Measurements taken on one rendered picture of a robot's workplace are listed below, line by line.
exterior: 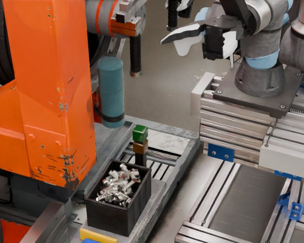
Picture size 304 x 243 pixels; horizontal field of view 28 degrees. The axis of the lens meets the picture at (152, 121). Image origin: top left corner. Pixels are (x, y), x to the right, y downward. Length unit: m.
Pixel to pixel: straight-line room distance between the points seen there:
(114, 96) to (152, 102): 1.08
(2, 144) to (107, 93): 0.42
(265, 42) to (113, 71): 0.79
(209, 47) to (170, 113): 1.86
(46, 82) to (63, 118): 0.12
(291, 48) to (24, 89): 0.75
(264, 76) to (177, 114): 1.38
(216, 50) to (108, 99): 0.93
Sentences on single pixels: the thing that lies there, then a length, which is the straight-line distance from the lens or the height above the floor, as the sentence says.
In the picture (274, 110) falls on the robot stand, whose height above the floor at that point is 0.81.
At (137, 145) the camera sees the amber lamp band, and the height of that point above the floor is 0.60.
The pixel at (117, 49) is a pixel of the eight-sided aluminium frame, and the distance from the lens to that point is 2.38.
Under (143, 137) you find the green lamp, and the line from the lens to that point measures 1.91.
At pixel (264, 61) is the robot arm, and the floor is 1.09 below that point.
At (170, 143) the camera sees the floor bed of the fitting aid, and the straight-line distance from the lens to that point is 2.79.
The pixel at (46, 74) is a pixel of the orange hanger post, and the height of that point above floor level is 0.94.
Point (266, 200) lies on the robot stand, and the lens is 2.36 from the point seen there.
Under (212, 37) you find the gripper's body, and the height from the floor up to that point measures 1.22.
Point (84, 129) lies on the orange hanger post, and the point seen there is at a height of 0.70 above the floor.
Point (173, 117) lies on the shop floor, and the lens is 3.09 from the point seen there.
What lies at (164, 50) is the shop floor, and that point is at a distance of 3.67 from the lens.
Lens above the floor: 1.81
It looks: 36 degrees down
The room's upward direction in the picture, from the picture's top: straight up
